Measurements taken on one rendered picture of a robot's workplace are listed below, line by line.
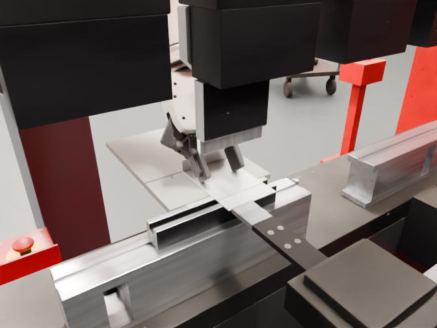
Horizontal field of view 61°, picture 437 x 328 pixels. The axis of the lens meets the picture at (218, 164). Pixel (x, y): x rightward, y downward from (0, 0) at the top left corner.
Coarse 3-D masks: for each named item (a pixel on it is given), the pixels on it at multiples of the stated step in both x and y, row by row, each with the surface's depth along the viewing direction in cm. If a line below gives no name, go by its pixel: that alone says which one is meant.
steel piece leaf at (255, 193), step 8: (264, 184) 56; (240, 192) 54; (248, 192) 54; (256, 192) 54; (264, 192) 54; (272, 192) 54; (224, 200) 52; (232, 200) 52; (240, 200) 52; (248, 200) 52
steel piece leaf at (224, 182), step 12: (204, 156) 61; (216, 156) 62; (216, 168) 60; (228, 168) 60; (192, 180) 57; (216, 180) 57; (228, 180) 57; (240, 180) 57; (252, 180) 57; (216, 192) 54; (228, 192) 54
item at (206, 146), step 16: (208, 96) 43; (224, 96) 45; (240, 96) 46; (256, 96) 47; (208, 112) 44; (224, 112) 46; (240, 112) 47; (256, 112) 48; (208, 128) 45; (224, 128) 47; (240, 128) 48; (256, 128) 51; (208, 144) 47; (224, 144) 49
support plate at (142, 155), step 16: (112, 144) 69; (128, 144) 69; (144, 144) 69; (160, 144) 69; (128, 160) 63; (144, 160) 63; (160, 160) 63; (176, 160) 63; (144, 176) 58; (160, 176) 58; (176, 176) 58; (256, 176) 58; (160, 192) 54; (176, 192) 54; (192, 192) 54; (176, 208) 51
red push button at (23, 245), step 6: (18, 240) 74; (24, 240) 74; (30, 240) 74; (12, 246) 73; (18, 246) 72; (24, 246) 73; (30, 246) 73; (18, 252) 72; (24, 252) 74; (30, 252) 75
